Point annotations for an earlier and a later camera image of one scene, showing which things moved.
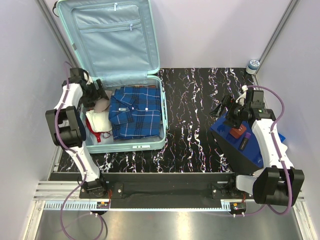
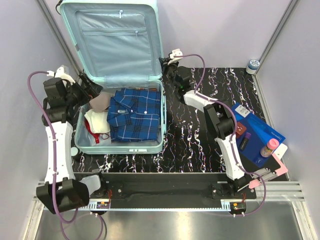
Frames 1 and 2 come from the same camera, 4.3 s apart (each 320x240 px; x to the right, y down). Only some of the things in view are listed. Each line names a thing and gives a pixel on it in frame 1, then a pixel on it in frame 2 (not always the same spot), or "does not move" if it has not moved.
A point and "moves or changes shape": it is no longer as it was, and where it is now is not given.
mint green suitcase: (116, 42) moves or changes shape
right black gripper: (229, 103) → (164, 65)
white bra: (100, 121) does not move
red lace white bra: (99, 123) does not move
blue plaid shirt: (135, 112) does not move
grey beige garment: (102, 104) does not move
